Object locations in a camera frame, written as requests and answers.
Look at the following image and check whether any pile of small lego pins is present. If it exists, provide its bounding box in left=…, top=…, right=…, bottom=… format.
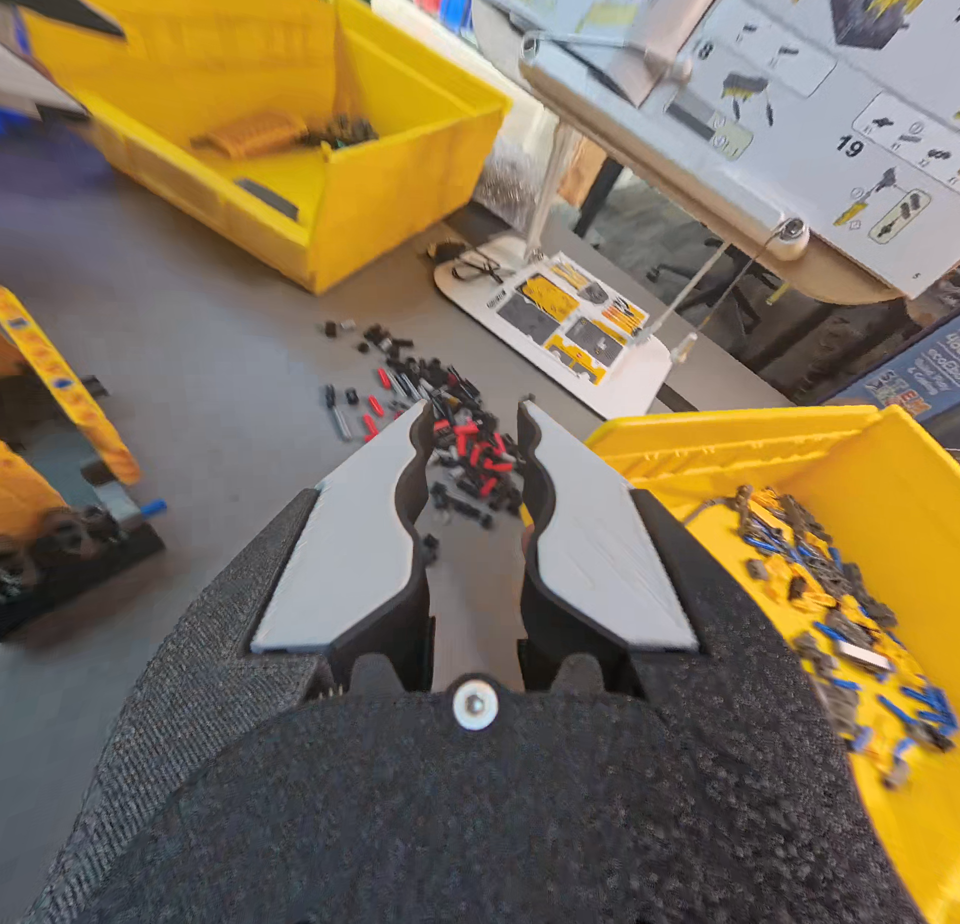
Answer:
left=321, top=318, right=526, bottom=565

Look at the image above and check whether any black power cable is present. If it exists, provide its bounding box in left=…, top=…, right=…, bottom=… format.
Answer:
left=427, top=240, right=511, bottom=284

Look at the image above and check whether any yellow plastic storage bin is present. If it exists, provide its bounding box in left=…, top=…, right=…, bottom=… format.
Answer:
left=18, top=0, right=513, bottom=295
left=585, top=405, right=960, bottom=924

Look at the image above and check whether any printed lego set box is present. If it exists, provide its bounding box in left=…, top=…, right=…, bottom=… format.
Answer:
left=825, top=317, right=960, bottom=423

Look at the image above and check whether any partly built yellow lego model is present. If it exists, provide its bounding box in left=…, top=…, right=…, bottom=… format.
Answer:
left=0, top=287, right=168, bottom=640

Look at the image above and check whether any metal spring clip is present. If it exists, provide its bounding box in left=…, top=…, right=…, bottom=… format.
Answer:
left=519, top=30, right=695, bottom=85
left=667, top=218, right=810, bottom=363

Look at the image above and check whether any large lego instruction sheet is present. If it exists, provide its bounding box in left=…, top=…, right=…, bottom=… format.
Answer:
left=468, top=0, right=960, bottom=299

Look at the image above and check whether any blue plastic storage bin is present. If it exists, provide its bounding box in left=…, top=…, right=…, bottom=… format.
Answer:
left=0, top=28, right=39, bottom=141

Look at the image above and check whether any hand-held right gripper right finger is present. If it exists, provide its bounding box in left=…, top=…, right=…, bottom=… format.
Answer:
left=517, top=399, right=700, bottom=654

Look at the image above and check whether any clear bag of small parts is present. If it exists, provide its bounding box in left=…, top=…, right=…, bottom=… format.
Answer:
left=472, top=140, right=556, bottom=231

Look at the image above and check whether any white book stand with stickers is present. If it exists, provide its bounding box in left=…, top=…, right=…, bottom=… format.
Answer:
left=472, top=0, right=909, bottom=370

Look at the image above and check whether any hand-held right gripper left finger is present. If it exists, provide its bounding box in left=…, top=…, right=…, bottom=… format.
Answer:
left=249, top=401, right=436, bottom=655

